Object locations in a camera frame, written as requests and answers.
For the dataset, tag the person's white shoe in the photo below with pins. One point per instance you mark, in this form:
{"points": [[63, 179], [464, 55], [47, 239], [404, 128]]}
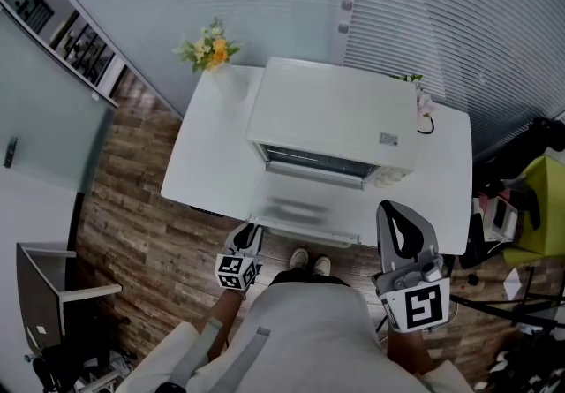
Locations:
{"points": [[322, 265], [299, 259]]}

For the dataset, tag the white vase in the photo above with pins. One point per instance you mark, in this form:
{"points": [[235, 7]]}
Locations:
{"points": [[229, 82]]}

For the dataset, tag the black desk control panel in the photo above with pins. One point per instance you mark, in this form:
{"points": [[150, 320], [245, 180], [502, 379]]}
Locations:
{"points": [[201, 209]]}

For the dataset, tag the frosted glass door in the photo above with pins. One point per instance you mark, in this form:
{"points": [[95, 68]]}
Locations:
{"points": [[48, 117]]}

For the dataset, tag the person's black trousers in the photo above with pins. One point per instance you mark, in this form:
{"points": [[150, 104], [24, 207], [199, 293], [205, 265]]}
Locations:
{"points": [[304, 277]]}

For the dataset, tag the white side table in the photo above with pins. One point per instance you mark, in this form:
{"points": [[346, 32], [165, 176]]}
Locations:
{"points": [[37, 294]]}

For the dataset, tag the person's right forearm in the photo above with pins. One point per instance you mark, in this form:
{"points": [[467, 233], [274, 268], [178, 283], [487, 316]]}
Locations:
{"points": [[408, 351]]}

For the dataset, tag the white oven door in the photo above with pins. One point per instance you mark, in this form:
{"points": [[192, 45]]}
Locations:
{"points": [[304, 201]]}

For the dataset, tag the white paper sheet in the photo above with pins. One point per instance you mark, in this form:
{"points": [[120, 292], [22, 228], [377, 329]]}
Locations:
{"points": [[513, 285]]}

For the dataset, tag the person's white shirt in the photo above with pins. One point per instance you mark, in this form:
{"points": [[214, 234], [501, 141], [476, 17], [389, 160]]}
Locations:
{"points": [[309, 338]]}

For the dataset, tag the black office chair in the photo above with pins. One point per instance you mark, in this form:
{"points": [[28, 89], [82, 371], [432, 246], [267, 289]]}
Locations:
{"points": [[529, 148], [66, 365]]}

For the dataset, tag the white toaster oven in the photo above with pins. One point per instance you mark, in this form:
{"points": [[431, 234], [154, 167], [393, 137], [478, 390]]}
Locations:
{"points": [[331, 108]]}

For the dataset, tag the person's left forearm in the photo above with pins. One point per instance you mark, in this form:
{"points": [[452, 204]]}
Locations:
{"points": [[220, 316]]}

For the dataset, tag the grey blind knob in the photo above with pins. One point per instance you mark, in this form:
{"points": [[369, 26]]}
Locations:
{"points": [[343, 27], [346, 5]]}

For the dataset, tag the lime green chair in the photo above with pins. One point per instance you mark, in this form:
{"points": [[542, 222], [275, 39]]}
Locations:
{"points": [[547, 206]]}

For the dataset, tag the person's left white shoe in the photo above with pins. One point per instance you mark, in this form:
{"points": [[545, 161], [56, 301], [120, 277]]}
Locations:
{"points": [[299, 259]]}

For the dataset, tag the white box device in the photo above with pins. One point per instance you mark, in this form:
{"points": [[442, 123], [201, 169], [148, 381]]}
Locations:
{"points": [[503, 216]]}

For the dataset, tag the person's right white shoe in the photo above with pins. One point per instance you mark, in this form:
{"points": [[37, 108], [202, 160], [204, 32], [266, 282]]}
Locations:
{"points": [[322, 265]]}

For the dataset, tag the black tripod stand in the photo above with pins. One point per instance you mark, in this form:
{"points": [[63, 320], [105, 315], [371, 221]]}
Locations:
{"points": [[494, 304]]}

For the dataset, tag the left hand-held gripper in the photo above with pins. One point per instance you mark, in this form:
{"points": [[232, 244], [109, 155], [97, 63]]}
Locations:
{"points": [[234, 272]]}

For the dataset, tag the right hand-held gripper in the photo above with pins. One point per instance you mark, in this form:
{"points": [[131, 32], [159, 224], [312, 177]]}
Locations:
{"points": [[424, 305]]}

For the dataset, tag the white stool frame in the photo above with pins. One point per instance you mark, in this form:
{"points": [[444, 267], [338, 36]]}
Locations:
{"points": [[99, 381]]}

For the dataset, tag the black railing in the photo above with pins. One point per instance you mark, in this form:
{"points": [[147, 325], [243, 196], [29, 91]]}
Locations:
{"points": [[88, 55]]}

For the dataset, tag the yellow flower bouquet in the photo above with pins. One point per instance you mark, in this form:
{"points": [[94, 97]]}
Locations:
{"points": [[214, 51]]}

